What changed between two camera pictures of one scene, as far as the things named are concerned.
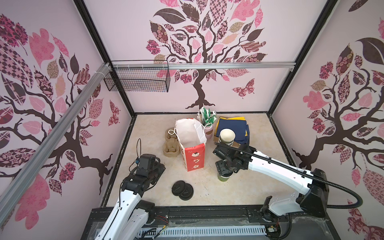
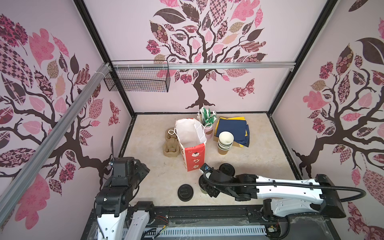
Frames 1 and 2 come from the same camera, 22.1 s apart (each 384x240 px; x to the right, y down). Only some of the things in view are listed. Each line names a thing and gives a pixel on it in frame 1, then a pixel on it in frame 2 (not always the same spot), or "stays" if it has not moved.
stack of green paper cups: x=227 y=136 stays
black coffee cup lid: x=178 y=187 → x=202 y=182
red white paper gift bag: x=192 y=140 stays
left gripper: x=161 y=168 → x=142 y=169
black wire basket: x=138 y=80 stays
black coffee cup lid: x=187 y=193 stays
